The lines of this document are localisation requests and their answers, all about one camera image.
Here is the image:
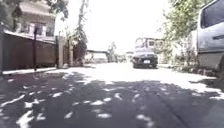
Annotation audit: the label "dark car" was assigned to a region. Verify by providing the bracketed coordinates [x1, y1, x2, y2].
[131, 37, 159, 70]

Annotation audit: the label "silver van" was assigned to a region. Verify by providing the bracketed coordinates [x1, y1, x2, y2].
[196, 0, 224, 74]

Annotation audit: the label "concrete gate pillar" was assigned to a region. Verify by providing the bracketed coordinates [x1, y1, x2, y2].
[55, 34, 66, 69]

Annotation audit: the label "grey concrete road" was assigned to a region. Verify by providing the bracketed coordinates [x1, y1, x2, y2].
[0, 62, 224, 128]

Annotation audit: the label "dark pole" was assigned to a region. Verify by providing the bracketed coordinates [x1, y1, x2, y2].
[32, 26, 38, 73]

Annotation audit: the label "pale balcony building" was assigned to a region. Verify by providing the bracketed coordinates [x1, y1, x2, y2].
[13, 0, 58, 43]

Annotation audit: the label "green roadside trees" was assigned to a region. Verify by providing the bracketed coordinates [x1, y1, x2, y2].
[159, 0, 214, 66]

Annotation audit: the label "dark fence wall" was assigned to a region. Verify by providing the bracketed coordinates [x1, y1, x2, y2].
[0, 29, 59, 72]

